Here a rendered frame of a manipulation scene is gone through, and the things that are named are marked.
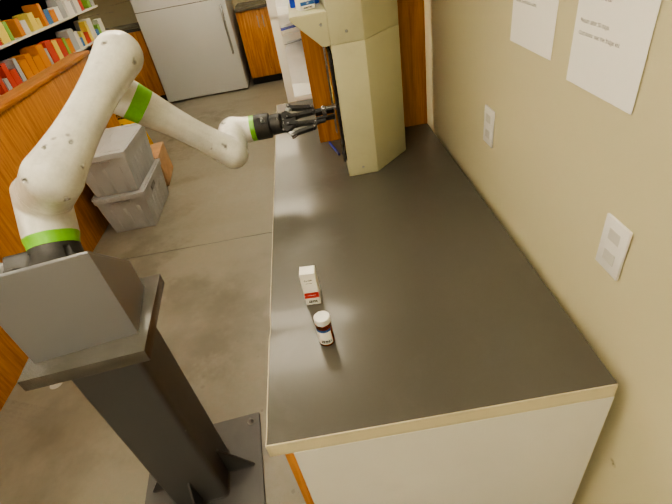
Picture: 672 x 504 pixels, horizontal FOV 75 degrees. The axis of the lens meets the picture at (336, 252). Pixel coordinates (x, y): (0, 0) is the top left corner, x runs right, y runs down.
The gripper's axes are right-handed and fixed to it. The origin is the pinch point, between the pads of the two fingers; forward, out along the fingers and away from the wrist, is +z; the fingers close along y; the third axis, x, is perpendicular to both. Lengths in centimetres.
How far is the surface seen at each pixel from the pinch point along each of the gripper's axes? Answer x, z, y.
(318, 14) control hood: -30.7, 3.0, 17.9
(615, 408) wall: -55, 48, -103
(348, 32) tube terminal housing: -26.1, 11.5, 13.3
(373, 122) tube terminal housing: -4.5, 16.4, -8.3
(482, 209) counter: -17, 43, -49
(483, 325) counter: -50, 26, -81
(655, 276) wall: -78, 48, -76
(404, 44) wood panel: 11.1, 36.8, 28.4
